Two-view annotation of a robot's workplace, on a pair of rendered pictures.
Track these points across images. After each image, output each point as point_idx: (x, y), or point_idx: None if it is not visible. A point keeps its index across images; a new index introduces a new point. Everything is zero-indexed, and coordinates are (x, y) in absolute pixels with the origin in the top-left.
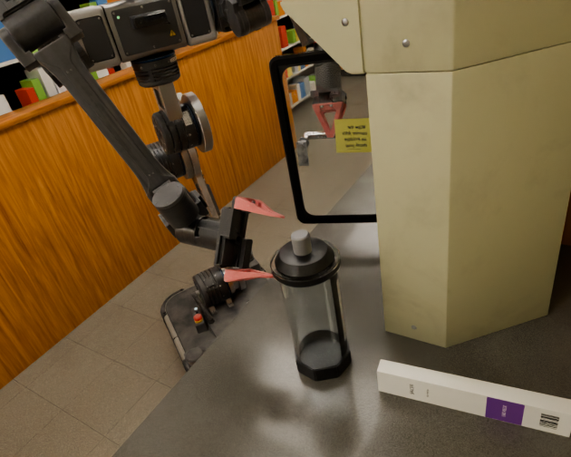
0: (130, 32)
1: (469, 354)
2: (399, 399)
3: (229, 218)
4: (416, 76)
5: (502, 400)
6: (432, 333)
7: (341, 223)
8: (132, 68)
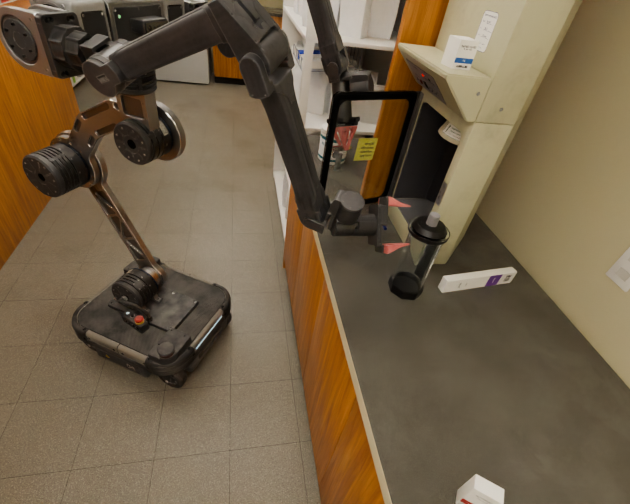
0: (128, 34)
1: (455, 263)
2: (452, 292)
3: (386, 212)
4: (498, 126)
5: (495, 275)
6: (442, 257)
7: None
8: None
